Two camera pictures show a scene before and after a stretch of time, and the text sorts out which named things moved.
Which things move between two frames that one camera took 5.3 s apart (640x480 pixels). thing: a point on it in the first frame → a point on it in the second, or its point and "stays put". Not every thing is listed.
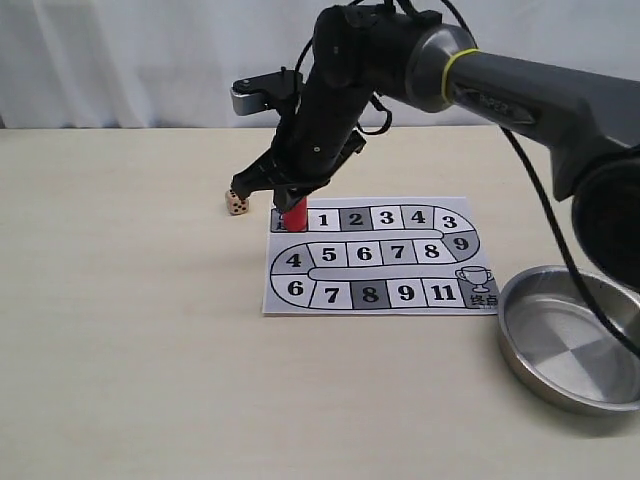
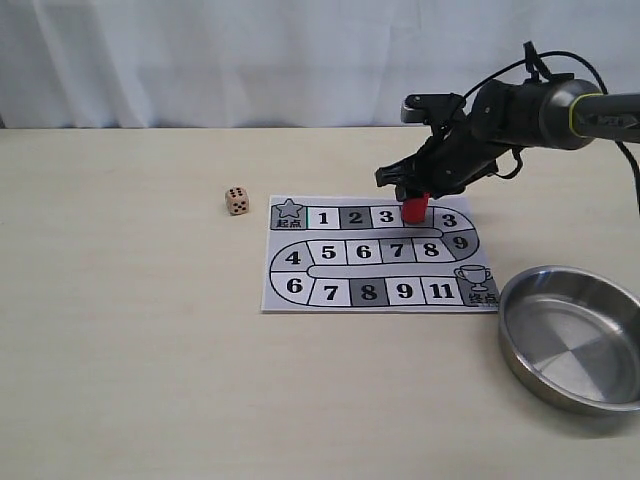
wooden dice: [235, 205] stays put
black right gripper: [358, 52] → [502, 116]
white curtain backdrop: [172, 64] stays put
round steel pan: [557, 345] stays put
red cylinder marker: [296, 219] → [414, 209]
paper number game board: [395, 255] stays put
